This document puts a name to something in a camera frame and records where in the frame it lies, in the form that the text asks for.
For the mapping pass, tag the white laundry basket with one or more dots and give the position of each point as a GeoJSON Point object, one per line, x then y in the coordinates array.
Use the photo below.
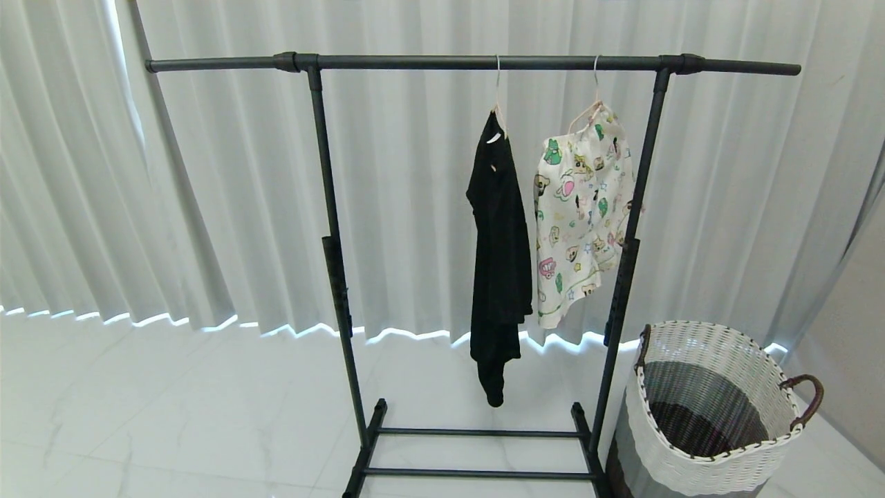
{"type": "Point", "coordinates": [712, 415]}

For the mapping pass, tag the white curtain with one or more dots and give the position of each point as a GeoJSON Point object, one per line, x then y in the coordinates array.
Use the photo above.
{"type": "Point", "coordinates": [346, 173]}

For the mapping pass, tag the cream printed garment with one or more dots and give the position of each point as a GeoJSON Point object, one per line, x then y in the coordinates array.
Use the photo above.
{"type": "Point", "coordinates": [581, 221]}

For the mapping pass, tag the pink clothes hanger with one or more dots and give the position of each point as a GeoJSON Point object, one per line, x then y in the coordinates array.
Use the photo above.
{"type": "Point", "coordinates": [594, 90]}
{"type": "Point", "coordinates": [497, 90]}

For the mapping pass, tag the black garment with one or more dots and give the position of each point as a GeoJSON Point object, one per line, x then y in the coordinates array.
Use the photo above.
{"type": "Point", "coordinates": [498, 263]}

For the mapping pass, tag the black clothes rack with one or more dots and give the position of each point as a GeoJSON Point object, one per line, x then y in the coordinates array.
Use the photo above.
{"type": "Point", "coordinates": [415, 62]}

